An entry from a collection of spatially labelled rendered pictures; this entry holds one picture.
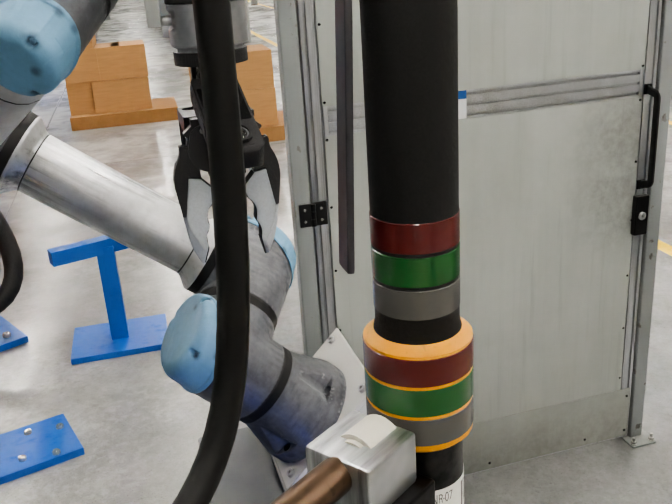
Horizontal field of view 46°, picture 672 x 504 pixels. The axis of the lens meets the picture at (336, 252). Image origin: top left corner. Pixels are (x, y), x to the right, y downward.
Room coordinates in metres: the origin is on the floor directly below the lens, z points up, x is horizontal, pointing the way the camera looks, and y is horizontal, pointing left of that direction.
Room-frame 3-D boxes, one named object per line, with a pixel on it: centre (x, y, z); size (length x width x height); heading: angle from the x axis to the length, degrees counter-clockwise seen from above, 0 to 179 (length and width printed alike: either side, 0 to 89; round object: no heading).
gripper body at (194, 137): (0.79, 0.11, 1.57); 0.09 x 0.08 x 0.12; 15
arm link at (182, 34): (0.79, 0.11, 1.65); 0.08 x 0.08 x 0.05
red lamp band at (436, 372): (0.28, -0.03, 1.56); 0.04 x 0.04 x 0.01
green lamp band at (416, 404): (0.28, -0.03, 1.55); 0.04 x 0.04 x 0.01
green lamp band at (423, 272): (0.28, -0.03, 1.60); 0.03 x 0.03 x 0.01
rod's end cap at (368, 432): (0.25, -0.01, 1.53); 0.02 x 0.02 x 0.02; 50
